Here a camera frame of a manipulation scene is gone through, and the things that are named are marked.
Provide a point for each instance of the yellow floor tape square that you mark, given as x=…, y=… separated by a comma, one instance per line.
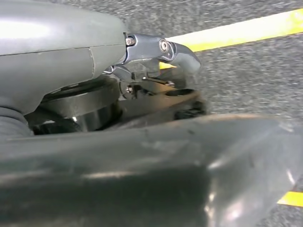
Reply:
x=236, y=31

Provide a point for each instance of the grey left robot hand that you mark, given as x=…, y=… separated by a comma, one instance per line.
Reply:
x=59, y=37

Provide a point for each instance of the black robot lower body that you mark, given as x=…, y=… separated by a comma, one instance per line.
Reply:
x=94, y=106

